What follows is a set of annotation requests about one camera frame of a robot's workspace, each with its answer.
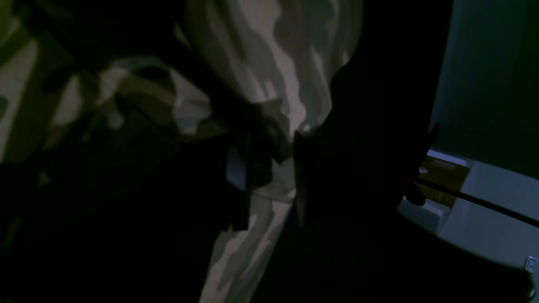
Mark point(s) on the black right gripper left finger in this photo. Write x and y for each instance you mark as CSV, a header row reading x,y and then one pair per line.
x,y
154,246

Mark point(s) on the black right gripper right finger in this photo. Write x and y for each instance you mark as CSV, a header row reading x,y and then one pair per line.
x,y
345,241

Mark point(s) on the camouflage t-shirt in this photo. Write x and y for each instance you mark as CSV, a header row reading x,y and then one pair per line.
x,y
96,95

